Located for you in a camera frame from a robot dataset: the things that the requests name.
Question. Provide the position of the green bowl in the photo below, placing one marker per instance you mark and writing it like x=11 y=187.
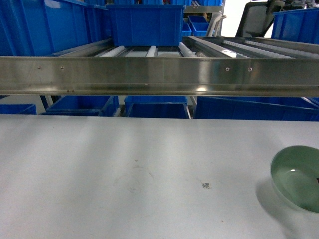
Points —
x=295 y=177

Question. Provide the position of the blue bin below centre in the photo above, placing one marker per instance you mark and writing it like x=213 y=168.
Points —
x=156 y=107

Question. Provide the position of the blue bin below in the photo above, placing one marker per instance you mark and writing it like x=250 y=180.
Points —
x=156 y=107
x=257 y=108
x=104 y=106

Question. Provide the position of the white roller track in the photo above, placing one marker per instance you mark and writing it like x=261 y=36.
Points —
x=186 y=51

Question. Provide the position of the QR code sticker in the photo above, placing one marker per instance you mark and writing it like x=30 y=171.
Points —
x=206 y=185

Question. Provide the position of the blue bin below left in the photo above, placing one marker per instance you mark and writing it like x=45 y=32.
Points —
x=104 y=106

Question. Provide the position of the blue bin below right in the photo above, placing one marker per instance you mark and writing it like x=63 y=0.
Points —
x=257 y=108

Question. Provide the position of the blue bin on rollers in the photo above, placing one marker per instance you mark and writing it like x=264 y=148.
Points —
x=146 y=25

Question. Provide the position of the small blue bin background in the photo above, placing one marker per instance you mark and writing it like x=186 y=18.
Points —
x=198 y=25

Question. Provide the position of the grey office chair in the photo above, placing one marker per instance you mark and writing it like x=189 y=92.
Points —
x=256 y=19

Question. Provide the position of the blue bin far left low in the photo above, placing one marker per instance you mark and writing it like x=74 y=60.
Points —
x=25 y=109

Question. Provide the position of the large blue bin left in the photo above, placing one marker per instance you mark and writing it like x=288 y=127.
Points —
x=43 y=27

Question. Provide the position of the blue bin upper right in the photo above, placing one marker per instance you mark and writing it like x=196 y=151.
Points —
x=297 y=25

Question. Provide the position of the steel shelf front rail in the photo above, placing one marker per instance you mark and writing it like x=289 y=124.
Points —
x=159 y=76

